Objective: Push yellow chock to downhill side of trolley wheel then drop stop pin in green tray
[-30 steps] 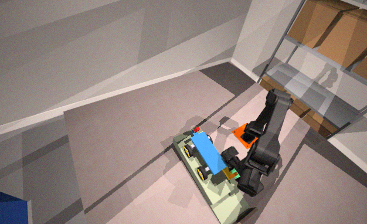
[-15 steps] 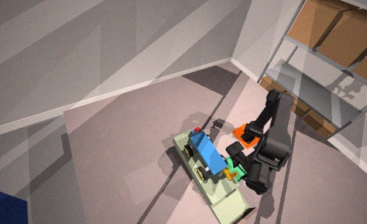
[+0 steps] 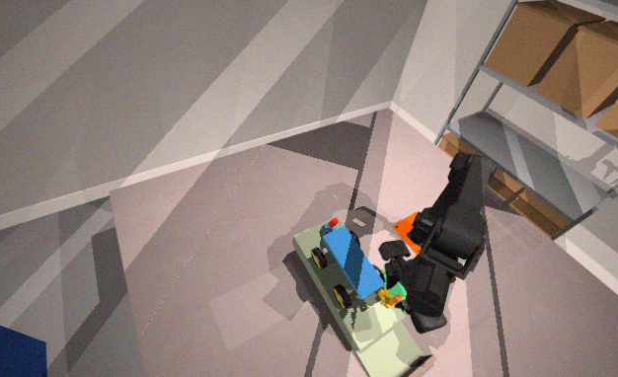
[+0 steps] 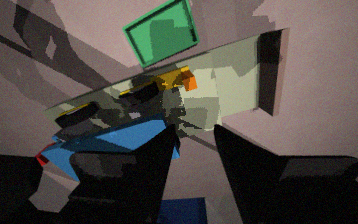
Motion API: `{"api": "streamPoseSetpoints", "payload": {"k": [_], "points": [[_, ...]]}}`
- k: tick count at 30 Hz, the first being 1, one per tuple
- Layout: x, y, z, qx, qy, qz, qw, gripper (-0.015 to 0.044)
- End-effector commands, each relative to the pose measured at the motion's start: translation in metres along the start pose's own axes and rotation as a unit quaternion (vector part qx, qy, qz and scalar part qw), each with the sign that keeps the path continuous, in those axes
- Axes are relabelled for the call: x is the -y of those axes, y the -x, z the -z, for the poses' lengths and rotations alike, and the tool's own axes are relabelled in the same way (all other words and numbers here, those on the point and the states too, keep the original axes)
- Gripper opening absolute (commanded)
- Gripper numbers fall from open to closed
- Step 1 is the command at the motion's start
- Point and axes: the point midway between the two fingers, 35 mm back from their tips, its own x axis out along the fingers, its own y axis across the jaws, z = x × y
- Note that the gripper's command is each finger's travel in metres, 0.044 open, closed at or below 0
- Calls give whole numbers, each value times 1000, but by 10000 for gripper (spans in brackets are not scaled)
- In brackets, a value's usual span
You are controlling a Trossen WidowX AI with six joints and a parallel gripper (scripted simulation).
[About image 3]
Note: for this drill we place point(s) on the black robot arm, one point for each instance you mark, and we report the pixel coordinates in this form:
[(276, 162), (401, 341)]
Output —
[(453, 227)]

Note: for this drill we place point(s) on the yellow block with orange post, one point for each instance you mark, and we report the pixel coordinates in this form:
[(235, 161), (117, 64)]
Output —
[(386, 298)]

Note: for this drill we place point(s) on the green tray floor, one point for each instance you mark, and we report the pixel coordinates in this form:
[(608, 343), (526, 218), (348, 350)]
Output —
[(398, 288)]

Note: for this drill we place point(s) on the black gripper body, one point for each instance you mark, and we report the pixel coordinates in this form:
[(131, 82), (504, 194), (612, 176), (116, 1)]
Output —
[(396, 250)]

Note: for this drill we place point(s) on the red-headed metal pin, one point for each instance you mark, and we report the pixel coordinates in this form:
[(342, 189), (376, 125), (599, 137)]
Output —
[(333, 222)]

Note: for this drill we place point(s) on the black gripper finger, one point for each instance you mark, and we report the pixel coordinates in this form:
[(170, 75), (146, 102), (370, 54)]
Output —
[(392, 277), (404, 306)]

